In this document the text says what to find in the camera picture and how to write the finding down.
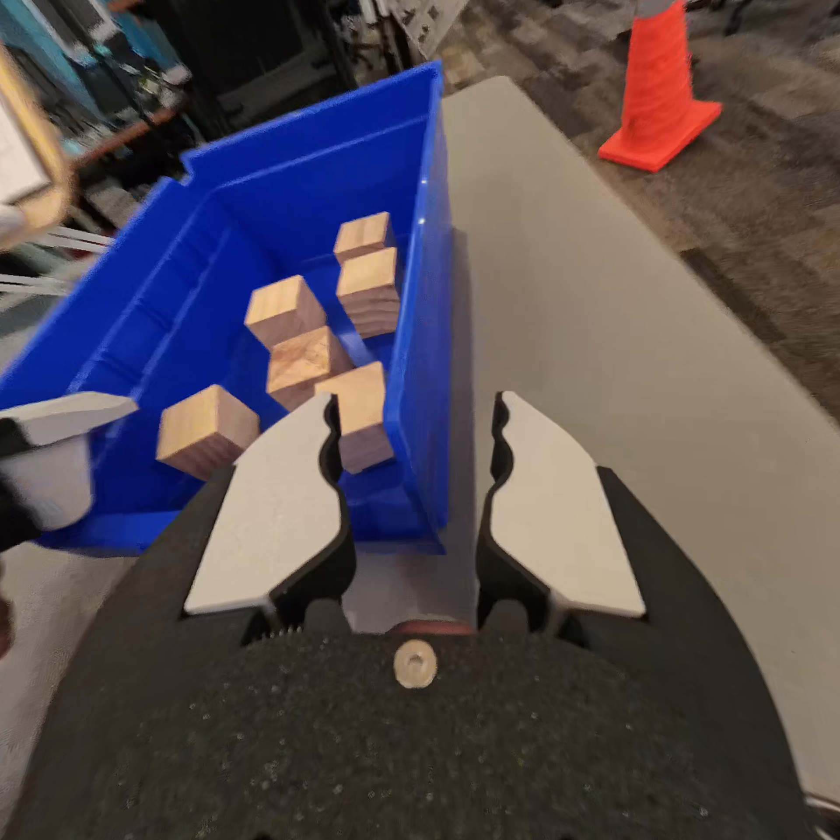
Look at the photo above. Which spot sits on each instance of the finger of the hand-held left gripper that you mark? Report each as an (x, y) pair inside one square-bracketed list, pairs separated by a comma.
[(59, 420)]

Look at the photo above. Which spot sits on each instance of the white instruction sheet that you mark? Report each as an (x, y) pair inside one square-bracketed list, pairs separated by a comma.
[(16, 164)]

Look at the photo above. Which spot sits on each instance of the orange traffic cone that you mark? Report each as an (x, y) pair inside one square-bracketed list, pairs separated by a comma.
[(656, 98)]

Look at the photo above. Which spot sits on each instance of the cluster of wooden cubes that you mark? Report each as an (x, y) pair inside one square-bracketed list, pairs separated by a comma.
[(302, 367)]

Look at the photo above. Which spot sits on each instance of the instruction board on white stand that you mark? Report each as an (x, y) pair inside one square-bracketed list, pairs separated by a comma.
[(46, 164)]

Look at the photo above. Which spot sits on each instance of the blue plastic bin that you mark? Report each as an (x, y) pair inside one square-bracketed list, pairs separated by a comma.
[(164, 315)]

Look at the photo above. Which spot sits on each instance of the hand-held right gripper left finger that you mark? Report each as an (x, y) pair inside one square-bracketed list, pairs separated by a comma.
[(269, 525)]

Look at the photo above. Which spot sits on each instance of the grey desk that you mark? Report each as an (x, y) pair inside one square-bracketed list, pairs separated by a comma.
[(590, 328)]

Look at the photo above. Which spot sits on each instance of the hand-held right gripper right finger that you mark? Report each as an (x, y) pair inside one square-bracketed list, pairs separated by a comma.
[(564, 525)]

